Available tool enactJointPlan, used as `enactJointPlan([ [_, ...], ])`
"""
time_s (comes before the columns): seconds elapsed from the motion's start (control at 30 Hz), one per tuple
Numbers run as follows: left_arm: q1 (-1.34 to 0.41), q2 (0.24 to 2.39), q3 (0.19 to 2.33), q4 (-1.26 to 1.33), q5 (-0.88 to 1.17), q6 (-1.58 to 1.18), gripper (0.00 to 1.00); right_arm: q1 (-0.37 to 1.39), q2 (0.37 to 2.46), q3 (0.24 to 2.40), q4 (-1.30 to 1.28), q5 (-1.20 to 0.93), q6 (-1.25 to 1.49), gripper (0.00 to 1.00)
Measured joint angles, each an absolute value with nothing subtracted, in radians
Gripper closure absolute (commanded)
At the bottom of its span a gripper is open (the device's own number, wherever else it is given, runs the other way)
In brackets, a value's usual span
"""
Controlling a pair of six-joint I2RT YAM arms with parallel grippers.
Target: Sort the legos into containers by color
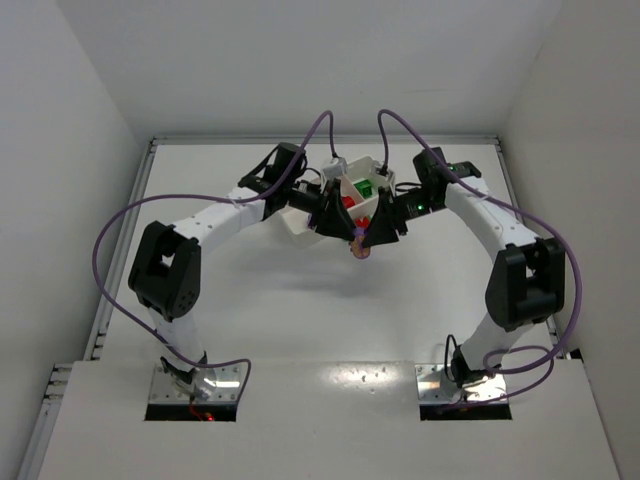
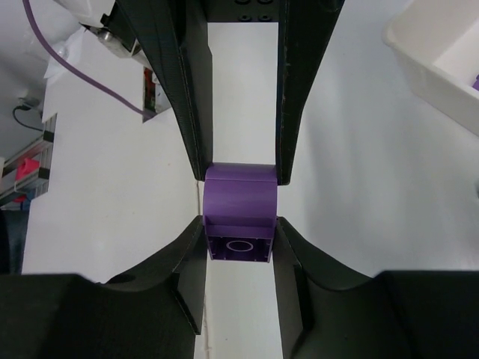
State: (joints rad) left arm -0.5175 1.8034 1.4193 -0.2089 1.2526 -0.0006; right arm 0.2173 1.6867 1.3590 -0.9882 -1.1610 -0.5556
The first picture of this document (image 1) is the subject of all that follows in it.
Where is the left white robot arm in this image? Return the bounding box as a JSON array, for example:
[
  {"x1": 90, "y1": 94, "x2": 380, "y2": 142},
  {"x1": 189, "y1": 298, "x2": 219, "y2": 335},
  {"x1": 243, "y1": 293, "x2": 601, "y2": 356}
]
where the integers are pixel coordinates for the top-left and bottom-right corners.
[{"x1": 128, "y1": 142, "x2": 355, "y2": 390}]

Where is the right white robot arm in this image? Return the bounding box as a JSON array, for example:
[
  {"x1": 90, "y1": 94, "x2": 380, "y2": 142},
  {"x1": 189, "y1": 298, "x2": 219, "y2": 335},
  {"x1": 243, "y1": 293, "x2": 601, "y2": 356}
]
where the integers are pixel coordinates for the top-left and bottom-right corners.
[{"x1": 354, "y1": 147, "x2": 565, "y2": 386}]

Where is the metal base plate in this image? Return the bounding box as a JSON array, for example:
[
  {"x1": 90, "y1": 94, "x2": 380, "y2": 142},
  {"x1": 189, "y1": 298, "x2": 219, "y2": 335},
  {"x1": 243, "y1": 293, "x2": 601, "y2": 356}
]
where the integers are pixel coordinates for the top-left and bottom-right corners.
[
  {"x1": 148, "y1": 365, "x2": 244, "y2": 405},
  {"x1": 415, "y1": 363, "x2": 508, "y2": 406}
]

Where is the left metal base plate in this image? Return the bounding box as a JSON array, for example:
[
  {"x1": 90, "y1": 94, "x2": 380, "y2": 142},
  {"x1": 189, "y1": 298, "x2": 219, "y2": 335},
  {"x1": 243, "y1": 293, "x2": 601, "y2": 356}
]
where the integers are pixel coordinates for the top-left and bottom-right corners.
[{"x1": 148, "y1": 365, "x2": 244, "y2": 405}]

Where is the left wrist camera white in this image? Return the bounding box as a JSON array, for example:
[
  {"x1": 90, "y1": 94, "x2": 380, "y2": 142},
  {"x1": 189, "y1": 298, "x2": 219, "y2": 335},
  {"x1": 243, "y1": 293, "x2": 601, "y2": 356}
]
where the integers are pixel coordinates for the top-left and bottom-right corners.
[{"x1": 321, "y1": 157, "x2": 348, "y2": 181}]

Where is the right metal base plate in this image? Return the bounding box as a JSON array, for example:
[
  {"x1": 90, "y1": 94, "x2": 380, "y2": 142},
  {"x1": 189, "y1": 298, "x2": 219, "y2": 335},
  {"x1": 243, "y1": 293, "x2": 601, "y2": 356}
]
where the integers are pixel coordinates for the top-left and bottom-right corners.
[{"x1": 415, "y1": 363, "x2": 508, "y2": 406}]

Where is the red lego brick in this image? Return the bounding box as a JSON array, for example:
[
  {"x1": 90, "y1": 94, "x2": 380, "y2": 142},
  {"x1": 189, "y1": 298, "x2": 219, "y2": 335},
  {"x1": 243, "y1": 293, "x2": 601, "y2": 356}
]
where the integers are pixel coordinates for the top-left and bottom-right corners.
[{"x1": 341, "y1": 196, "x2": 356, "y2": 209}]

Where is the purple lego top brick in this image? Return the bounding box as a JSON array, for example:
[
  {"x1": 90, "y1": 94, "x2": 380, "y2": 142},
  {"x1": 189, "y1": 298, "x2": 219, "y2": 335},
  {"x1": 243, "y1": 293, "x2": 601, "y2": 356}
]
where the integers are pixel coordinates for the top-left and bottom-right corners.
[{"x1": 349, "y1": 228, "x2": 371, "y2": 260}]

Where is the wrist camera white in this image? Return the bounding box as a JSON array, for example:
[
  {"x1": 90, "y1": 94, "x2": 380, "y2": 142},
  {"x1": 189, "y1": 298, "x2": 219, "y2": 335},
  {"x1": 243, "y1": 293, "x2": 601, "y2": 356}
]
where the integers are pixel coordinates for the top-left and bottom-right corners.
[
  {"x1": 321, "y1": 157, "x2": 348, "y2": 181},
  {"x1": 372, "y1": 168, "x2": 395, "y2": 189}
]

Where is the green lego end brick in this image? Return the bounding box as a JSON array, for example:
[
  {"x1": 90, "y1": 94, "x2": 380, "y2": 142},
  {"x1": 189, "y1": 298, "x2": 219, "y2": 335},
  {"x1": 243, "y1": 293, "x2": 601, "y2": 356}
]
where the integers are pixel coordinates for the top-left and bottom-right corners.
[{"x1": 354, "y1": 179, "x2": 374, "y2": 199}]

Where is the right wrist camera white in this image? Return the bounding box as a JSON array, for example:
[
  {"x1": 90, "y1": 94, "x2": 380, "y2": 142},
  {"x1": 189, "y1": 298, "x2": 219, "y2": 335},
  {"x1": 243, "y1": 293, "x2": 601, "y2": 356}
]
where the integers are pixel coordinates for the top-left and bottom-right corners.
[{"x1": 372, "y1": 168, "x2": 395, "y2": 189}]

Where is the red lego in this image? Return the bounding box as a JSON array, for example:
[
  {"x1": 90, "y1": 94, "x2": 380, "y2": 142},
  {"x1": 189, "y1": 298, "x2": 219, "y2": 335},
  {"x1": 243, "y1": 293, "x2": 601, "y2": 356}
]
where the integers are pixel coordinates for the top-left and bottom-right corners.
[{"x1": 355, "y1": 216, "x2": 370, "y2": 228}]

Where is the white three-compartment tray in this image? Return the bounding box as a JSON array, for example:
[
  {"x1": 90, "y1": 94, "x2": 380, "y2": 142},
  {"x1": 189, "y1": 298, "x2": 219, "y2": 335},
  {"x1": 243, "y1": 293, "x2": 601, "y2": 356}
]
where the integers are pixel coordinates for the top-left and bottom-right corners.
[{"x1": 276, "y1": 156, "x2": 396, "y2": 247}]

